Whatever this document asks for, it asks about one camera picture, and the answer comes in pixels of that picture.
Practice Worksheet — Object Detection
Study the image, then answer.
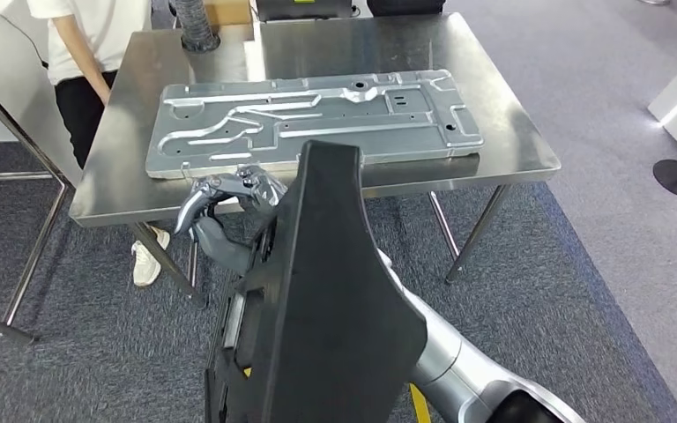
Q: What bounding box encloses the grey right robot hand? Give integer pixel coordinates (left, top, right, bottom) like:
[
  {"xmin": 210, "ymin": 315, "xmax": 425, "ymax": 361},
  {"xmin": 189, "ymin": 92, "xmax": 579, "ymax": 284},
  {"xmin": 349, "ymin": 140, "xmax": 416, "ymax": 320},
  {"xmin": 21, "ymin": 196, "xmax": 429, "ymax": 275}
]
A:
[{"xmin": 174, "ymin": 164, "xmax": 289, "ymax": 278}]

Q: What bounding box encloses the brown cardboard box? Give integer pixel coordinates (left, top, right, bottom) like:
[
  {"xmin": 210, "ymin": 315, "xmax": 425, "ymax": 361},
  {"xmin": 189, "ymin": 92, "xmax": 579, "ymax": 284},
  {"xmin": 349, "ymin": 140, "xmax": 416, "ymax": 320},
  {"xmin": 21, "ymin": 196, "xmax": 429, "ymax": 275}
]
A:
[{"xmin": 203, "ymin": 0, "xmax": 253, "ymax": 27}]

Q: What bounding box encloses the grey ribbed hose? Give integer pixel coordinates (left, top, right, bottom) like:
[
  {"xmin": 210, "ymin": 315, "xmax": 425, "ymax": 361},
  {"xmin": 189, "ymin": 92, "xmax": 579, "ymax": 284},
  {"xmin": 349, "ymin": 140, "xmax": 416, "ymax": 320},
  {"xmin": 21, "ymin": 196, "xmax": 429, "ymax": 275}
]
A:
[{"xmin": 172, "ymin": 0, "xmax": 223, "ymax": 54}]

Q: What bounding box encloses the stamped grey metal panel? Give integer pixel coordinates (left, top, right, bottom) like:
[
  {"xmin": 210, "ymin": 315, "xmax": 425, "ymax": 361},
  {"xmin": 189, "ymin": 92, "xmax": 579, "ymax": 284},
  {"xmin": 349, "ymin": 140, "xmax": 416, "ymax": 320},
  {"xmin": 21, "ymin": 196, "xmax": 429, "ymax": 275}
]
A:
[{"xmin": 144, "ymin": 69, "xmax": 486, "ymax": 181}]

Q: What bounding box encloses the black plastic bracket part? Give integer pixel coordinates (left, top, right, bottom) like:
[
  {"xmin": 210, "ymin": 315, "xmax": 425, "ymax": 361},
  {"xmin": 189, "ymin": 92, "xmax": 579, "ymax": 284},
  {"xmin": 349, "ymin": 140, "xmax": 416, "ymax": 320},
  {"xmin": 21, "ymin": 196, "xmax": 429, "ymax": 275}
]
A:
[{"xmin": 204, "ymin": 139, "xmax": 429, "ymax": 423}]

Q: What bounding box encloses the black box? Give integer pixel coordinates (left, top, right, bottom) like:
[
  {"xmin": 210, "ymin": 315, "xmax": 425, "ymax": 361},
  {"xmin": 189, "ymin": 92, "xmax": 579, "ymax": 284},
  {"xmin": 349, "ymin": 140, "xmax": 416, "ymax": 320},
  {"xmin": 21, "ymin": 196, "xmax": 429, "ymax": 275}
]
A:
[{"xmin": 366, "ymin": 0, "xmax": 448, "ymax": 18}]

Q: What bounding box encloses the stainless steel workbench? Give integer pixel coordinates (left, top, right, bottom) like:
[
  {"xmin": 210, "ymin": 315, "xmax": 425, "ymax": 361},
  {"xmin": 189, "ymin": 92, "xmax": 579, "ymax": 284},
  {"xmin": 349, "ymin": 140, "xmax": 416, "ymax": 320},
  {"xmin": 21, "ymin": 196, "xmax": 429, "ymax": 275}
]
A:
[{"xmin": 68, "ymin": 12, "xmax": 562, "ymax": 308}]

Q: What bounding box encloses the person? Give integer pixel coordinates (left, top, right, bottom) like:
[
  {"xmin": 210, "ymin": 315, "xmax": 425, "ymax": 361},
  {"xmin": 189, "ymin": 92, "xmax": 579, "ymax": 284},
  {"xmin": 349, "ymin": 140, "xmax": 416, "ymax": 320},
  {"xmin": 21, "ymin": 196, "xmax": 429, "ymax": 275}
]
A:
[{"xmin": 26, "ymin": 0, "xmax": 171, "ymax": 288}]

